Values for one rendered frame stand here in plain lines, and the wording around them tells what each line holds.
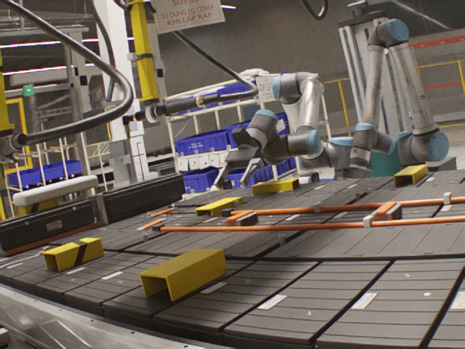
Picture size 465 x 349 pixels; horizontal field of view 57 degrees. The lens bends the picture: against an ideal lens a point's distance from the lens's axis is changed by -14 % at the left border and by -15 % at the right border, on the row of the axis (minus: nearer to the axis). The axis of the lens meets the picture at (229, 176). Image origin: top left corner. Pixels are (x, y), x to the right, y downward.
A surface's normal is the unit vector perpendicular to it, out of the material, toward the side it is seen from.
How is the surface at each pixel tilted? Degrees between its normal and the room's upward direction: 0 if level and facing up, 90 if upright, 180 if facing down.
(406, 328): 0
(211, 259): 90
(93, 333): 90
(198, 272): 90
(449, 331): 0
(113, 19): 90
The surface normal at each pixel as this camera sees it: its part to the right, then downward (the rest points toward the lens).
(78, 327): -0.62, 0.19
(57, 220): 0.77, -0.07
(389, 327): -0.18, -0.98
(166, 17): 0.29, 0.04
